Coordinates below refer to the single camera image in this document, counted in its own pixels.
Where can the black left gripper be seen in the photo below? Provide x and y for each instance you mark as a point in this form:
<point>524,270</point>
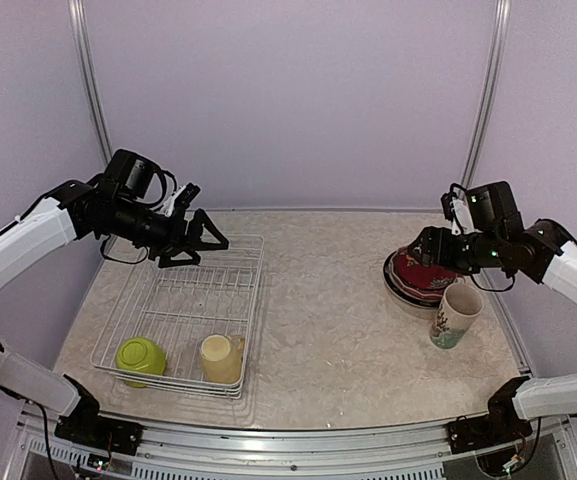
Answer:
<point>174,237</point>

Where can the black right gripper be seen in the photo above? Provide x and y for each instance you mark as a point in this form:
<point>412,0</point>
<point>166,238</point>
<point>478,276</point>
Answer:
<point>431,234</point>

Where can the floral patterned tall mug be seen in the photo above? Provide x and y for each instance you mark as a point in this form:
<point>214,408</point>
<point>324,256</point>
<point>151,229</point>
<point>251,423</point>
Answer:
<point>460,306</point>

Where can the small black plate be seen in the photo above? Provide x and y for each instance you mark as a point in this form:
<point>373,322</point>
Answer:
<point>428,280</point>

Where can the black rimmed striped plate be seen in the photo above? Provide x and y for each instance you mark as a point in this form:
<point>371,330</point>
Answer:
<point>408,302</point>

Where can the lime green bowl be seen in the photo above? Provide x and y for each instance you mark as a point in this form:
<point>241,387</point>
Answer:
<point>141,355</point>

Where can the yellow mug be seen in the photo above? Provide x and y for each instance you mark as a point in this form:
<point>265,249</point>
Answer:
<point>222,358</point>

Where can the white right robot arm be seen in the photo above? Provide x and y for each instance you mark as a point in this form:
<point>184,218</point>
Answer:
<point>486,231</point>

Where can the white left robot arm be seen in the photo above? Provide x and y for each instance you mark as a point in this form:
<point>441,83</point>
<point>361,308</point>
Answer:
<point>133,199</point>

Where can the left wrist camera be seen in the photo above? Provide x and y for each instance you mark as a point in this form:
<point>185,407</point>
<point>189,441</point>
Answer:
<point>179,200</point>

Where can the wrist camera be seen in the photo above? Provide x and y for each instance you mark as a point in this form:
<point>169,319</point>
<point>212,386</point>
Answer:
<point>179,200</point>
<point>456,210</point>

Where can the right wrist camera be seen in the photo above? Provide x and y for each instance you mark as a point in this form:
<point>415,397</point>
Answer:
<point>456,210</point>

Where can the white wire dish rack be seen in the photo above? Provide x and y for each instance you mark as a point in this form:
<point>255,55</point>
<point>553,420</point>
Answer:
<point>177,308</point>

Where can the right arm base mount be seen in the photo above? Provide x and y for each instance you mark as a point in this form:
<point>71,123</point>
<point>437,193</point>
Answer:
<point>499,425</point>

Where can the aluminium front frame rail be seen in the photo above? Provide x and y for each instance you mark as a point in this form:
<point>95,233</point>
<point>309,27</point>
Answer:
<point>172,450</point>

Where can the right aluminium corner post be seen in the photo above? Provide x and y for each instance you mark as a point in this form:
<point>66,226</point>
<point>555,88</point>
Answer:
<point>489,88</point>

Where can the aluminium corner post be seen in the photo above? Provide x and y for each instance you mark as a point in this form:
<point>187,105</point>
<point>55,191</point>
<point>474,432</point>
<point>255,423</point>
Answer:
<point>489,88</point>
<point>83,48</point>

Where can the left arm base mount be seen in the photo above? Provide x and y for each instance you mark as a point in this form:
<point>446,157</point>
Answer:
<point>86,426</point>

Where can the left aluminium corner post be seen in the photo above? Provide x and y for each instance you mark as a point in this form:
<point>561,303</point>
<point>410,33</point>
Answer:
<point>83,48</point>

